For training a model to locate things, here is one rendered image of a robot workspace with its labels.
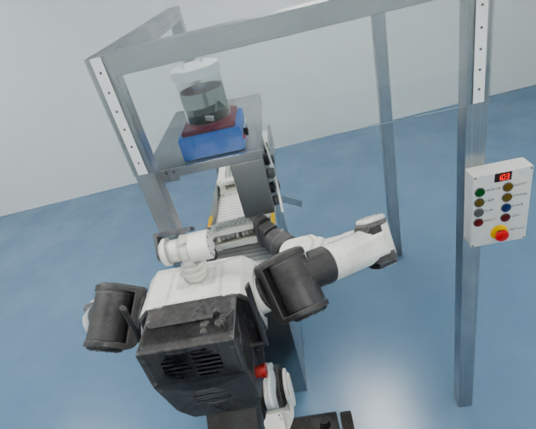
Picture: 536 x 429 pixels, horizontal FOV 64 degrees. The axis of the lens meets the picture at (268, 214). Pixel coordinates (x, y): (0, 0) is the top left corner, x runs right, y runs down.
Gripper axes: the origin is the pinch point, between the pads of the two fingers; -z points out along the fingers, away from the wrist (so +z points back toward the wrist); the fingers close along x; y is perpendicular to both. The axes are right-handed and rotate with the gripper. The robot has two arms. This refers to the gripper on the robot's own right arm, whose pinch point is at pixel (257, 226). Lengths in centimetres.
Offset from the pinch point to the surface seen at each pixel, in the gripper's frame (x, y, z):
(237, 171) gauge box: -21.4, -0.6, -1.6
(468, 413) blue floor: 111, 51, 48
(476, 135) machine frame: -20, 56, 41
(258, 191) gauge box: -12.9, 3.1, 1.1
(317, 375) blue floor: 112, 14, -12
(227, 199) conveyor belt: 19, 13, -56
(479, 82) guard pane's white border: -35, 56, 41
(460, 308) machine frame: 49, 52, 41
